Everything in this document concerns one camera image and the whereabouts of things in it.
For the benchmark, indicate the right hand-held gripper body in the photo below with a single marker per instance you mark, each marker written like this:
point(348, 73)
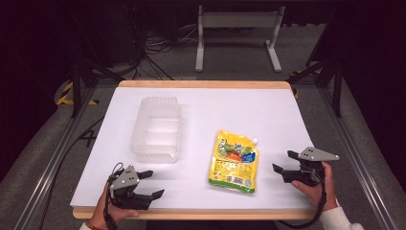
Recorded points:
point(314, 155)

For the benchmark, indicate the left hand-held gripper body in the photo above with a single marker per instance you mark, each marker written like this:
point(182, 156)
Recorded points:
point(124, 182)

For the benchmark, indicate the yellow spouted food pouch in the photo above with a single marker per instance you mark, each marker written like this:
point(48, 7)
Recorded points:
point(234, 161)

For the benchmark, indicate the clear plastic container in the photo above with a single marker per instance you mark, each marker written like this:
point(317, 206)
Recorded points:
point(156, 131)

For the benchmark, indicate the person's left hand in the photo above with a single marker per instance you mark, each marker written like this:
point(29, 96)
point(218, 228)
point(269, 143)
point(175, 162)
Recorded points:
point(107, 214)

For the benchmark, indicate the person's right hand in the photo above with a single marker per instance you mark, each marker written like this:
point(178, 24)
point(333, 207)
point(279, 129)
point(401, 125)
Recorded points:
point(319, 193)

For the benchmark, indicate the black tape cross mark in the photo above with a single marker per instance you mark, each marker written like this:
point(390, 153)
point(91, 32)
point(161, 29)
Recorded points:
point(87, 137)

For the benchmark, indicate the yellow black hazard tape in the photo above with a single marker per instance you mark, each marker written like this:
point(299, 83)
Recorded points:
point(295, 92)
point(63, 96)

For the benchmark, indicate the black metal stand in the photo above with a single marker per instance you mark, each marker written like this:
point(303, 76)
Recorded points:
point(76, 89)
point(336, 92)

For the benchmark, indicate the white table mat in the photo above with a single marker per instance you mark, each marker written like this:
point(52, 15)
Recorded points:
point(223, 108)

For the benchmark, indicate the wooden table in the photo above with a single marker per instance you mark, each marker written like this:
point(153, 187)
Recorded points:
point(204, 84)

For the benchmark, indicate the aluminium floor rail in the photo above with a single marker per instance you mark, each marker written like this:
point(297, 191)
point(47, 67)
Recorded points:
point(48, 172)
point(360, 153)

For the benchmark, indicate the grey metal desk frame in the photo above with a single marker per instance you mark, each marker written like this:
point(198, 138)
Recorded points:
point(239, 19)

